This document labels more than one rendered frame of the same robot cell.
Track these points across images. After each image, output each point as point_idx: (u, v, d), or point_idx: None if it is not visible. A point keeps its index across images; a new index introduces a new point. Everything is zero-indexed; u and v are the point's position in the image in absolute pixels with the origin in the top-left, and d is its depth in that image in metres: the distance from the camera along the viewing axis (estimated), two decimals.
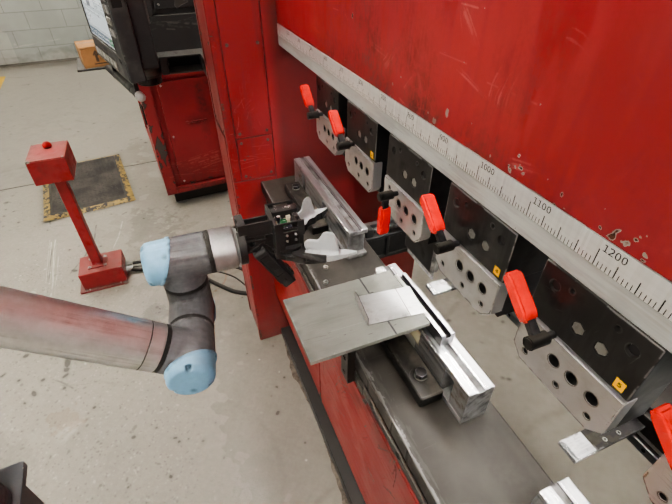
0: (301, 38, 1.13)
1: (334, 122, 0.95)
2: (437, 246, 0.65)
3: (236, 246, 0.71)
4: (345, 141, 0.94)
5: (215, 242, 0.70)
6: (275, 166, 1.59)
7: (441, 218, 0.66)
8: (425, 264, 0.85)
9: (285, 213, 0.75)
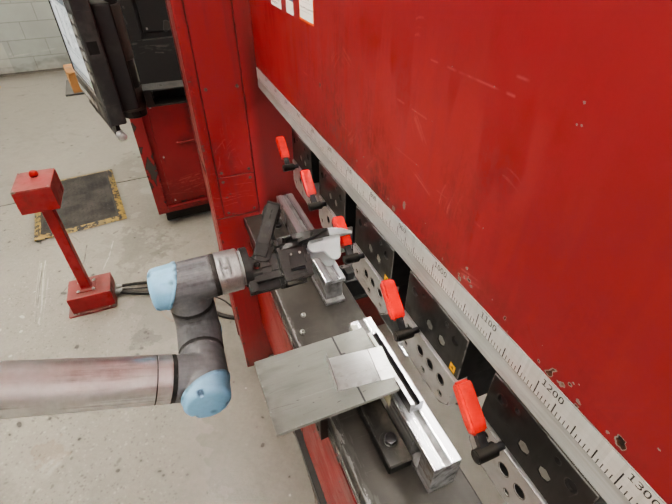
0: (277, 89, 1.13)
1: (306, 182, 0.94)
2: (396, 335, 0.65)
3: None
4: (317, 202, 0.94)
5: (226, 292, 0.75)
6: (258, 202, 1.58)
7: (401, 305, 0.66)
8: (394, 332, 0.85)
9: (299, 275, 0.76)
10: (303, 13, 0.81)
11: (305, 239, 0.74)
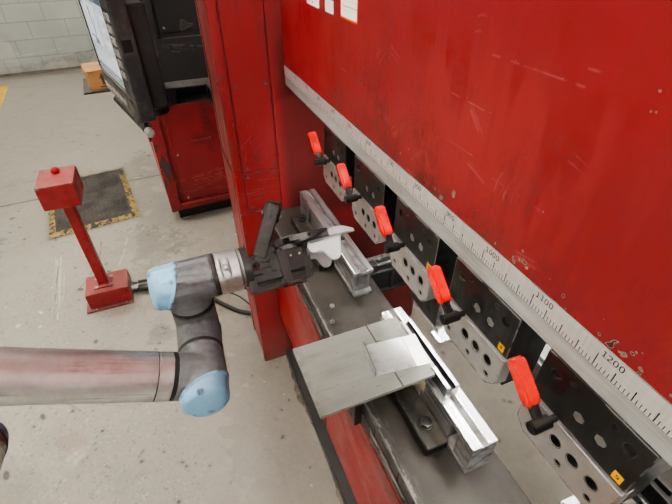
0: (309, 86, 1.16)
1: (342, 176, 0.98)
2: (444, 318, 0.68)
3: None
4: (353, 195, 0.97)
5: None
6: (281, 198, 1.62)
7: (447, 290, 0.69)
8: (431, 319, 0.88)
9: (298, 276, 0.77)
10: (345, 12, 0.84)
11: (302, 241, 0.74)
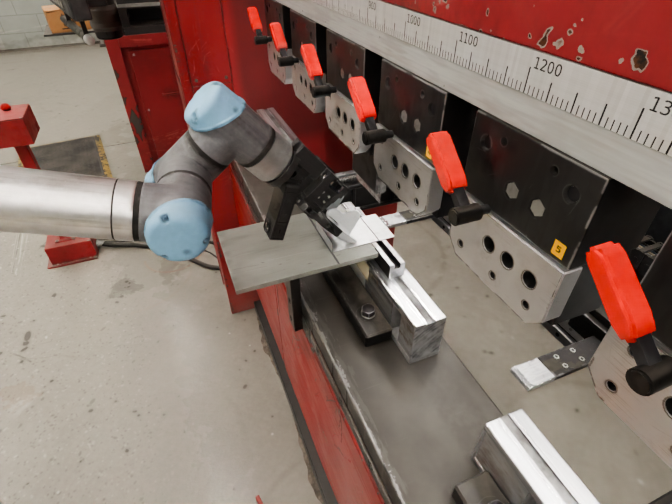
0: None
1: (275, 35, 0.85)
2: (365, 134, 0.55)
3: (289, 160, 0.65)
4: (288, 56, 0.84)
5: (279, 140, 0.63)
6: None
7: (371, 103, 0.56)
8: (371, 184, 0.75)
9: None
10: None
11: None
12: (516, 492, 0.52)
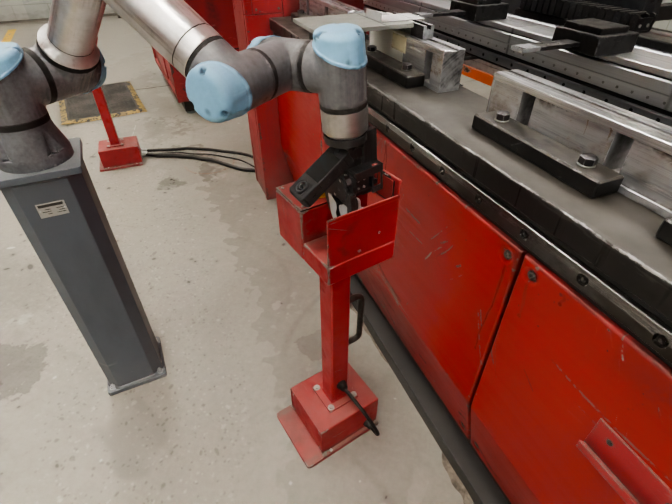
0: None
1: None
2: None
3: (365, 131, 0.68)
4: None
5: (367, 108, 0.67)
6: (282, 3, 1.77)
7: None
8: None
9: None
10: None
11: None
12: (514, 105, 0.81)
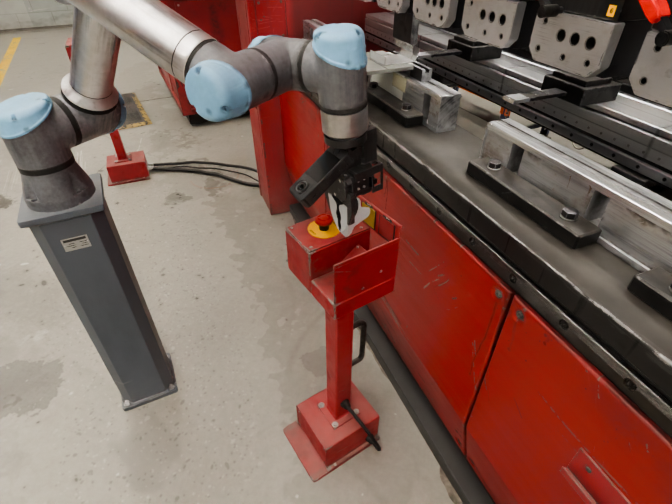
0: None
1: None
2: None
3: (365, 131, 0.68)
4: None
5: (367, 108, 0.67)
6: (287, 30, 1.84)
7: None
8: (407, 39, 1.14)
9: None
10: None
11: None
12: (505, 153, 0.88)
